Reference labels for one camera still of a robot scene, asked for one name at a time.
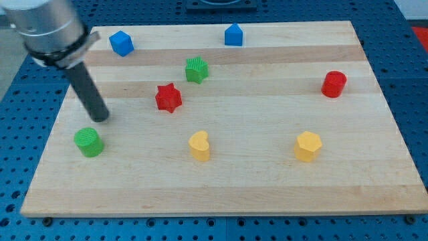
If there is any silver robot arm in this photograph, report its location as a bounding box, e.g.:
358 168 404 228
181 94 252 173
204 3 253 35
1 0 100 69

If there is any yellow heart block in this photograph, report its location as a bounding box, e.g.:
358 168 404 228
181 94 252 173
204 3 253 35
188 131 210 161

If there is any red star block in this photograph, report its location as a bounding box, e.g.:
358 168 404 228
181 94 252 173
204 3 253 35
155 83 183 113

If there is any green star block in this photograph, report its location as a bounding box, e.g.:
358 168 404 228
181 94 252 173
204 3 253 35
185 56 209 84

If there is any wooden board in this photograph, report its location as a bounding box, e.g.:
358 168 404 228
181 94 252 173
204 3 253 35
21 21 427 218

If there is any blue pentagon block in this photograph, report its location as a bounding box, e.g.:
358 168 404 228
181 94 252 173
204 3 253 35
224 23 243 46

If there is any yellow hexagon block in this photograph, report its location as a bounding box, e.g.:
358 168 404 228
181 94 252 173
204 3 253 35
294 131 322 163

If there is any blue cube block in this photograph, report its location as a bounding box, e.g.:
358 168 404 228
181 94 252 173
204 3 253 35
109 31 134 57

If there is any red cylinder block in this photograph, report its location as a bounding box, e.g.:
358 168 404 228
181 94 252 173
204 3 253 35
321 70 347 98

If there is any green cylinder block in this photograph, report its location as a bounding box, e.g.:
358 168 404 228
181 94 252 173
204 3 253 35
74 127 104 157

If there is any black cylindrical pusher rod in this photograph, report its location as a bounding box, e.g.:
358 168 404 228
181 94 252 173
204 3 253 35
63 62 110 123

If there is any red object at edge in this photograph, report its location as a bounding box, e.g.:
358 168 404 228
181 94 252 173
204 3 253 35
412 27 428 52

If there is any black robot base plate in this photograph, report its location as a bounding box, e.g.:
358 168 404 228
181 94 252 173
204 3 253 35
185 0 259 13

